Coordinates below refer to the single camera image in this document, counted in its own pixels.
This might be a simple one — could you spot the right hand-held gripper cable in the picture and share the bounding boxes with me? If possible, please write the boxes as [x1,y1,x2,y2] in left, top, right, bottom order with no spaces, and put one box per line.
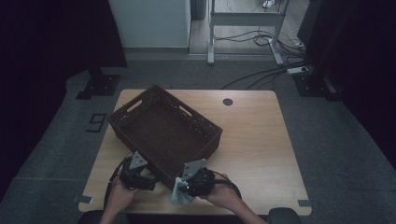
[211,170,243,200]

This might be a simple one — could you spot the dark grey bin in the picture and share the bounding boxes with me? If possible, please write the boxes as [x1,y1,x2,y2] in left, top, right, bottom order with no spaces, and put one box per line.
[190,0,208,21]

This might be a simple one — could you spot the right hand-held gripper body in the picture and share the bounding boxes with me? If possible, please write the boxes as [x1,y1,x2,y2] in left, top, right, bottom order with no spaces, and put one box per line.
[181,158,217,198]

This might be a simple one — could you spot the person's right hand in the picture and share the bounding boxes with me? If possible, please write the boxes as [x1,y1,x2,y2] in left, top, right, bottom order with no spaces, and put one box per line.
[199,173,243,213]

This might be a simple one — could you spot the coiled black floor cables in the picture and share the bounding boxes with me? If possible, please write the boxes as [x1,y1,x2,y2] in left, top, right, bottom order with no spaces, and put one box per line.
[214,29,307,59]

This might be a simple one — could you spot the brown woven basket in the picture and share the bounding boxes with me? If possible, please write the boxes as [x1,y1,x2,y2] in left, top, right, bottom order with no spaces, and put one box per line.
[106,84,223,190]

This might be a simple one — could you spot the left hand-held gripper cable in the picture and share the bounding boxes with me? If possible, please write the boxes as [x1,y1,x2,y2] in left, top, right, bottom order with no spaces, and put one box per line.
[104,156,132,206]

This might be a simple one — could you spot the white cabinet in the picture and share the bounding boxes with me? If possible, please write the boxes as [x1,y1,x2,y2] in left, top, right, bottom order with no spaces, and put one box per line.
[107,0,191,49]

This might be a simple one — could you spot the white power strip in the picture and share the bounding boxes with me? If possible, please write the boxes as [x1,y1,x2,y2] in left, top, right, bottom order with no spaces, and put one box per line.
[286,65,310,76]

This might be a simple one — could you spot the white metal stand frame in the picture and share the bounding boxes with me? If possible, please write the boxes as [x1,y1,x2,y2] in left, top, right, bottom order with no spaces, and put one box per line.
[206,0,290,66]

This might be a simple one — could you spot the long black floor cable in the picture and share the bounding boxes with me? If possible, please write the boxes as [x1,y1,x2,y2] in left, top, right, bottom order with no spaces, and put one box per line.
[219,60,314,91]

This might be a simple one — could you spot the person's left hand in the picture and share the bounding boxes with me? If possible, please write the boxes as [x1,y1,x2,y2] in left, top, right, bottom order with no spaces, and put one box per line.
[106,175,140,216]

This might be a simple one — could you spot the black stand base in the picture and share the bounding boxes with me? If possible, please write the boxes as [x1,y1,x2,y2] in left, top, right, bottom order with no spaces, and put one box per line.
[76,66,121,101]
[292,73,342,102]

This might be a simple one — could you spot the dark curtain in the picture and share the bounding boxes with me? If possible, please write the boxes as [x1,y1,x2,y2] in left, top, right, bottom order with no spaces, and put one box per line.
[0,0,128,200]
[297,0,396,171]

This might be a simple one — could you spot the grey tape strip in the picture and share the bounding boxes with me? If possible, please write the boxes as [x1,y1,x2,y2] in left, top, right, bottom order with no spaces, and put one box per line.
[73,195,93,204]

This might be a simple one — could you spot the light blue cloth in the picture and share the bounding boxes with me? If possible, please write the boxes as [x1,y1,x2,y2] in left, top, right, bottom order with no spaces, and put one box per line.
[170,176,195,206]

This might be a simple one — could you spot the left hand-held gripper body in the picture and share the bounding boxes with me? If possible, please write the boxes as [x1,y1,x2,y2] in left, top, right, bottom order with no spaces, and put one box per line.
[120,151,148,191]

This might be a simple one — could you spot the hand-held gripper cable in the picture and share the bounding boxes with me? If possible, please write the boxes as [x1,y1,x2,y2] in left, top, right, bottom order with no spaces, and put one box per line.
[104,156,132,206]
[211,170,243,200]

